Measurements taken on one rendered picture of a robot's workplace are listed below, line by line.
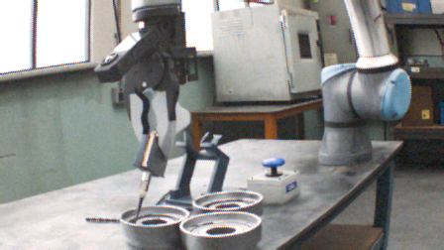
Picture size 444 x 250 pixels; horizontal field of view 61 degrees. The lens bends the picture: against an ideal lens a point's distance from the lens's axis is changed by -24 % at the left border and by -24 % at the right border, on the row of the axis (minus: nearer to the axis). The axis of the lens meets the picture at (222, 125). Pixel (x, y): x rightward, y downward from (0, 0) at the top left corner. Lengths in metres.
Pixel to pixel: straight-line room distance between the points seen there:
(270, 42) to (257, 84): 0.29
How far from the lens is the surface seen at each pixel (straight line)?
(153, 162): 0.66
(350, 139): 1.08
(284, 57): 2.90
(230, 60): 3.11
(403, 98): 1.01
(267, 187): 0.82
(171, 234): 0.63
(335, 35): 4.58
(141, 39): 0.64
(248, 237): 0.58
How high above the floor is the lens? 1.04
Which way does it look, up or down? 7 degrees down
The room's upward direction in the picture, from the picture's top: 5 degrees counter-clockwise
